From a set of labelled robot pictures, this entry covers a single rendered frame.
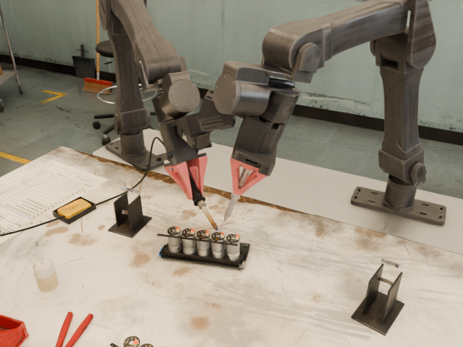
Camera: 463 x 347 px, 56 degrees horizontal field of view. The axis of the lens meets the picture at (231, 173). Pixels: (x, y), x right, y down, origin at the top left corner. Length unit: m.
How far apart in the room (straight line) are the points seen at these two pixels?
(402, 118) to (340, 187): 0.28
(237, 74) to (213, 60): 3.13
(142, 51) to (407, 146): 0.54
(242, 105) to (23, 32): 4.64
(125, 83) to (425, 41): 0.66
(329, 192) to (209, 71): 2.81
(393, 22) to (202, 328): 0.57
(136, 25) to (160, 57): 0.10
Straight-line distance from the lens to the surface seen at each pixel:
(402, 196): 1.01
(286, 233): 0.92
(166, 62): 0.84
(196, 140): 0.76
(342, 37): 0.70
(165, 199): 1.03
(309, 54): 0.63
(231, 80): 0.61
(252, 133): 0.67
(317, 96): 3.44
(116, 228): 0.95
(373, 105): 3.36
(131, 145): 1.20
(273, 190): 1.06
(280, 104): 0.65
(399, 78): 0.85
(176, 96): 0.76
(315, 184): 1.10
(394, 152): 0.95
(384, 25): 0.77
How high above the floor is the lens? 1.30
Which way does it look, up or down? 29 degrees down
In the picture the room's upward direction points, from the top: straight up
